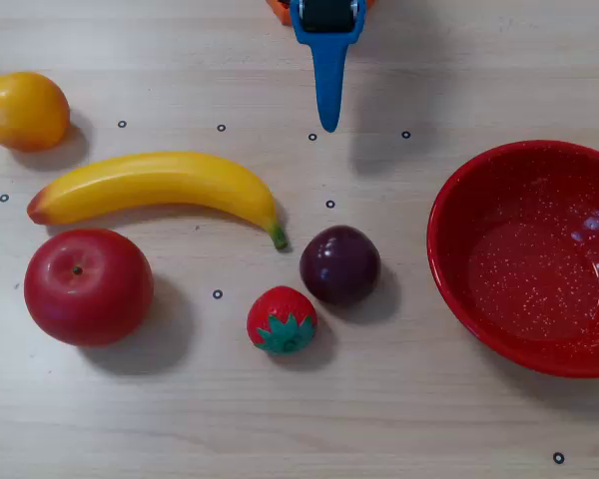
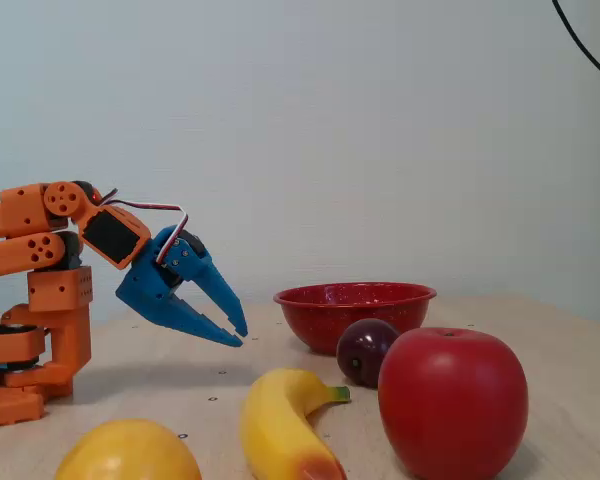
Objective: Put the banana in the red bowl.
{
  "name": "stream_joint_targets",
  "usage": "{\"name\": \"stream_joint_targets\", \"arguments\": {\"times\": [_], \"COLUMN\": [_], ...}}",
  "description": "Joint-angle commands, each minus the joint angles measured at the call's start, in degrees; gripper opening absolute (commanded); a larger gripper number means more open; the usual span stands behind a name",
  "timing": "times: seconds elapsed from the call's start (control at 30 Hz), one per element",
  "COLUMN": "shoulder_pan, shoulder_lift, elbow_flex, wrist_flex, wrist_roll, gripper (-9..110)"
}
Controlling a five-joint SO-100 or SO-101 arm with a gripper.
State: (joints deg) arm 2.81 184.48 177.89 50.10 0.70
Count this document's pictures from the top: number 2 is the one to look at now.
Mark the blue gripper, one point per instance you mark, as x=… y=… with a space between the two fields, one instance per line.
x=147 y=280

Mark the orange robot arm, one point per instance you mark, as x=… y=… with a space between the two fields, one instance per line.
x=60 y=295

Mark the yellow toy banana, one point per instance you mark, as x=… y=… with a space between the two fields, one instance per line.
x=275 y=425

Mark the dark purple toy plum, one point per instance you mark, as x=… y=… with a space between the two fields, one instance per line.
x=365 y=350

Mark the red speckled bowl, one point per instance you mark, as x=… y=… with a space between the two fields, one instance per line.
x=320 y=320

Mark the red toy apple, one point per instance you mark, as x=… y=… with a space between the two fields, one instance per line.
x=450 y=400

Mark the yellow round toy fruit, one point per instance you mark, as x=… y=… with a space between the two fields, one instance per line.
x=130 y=450

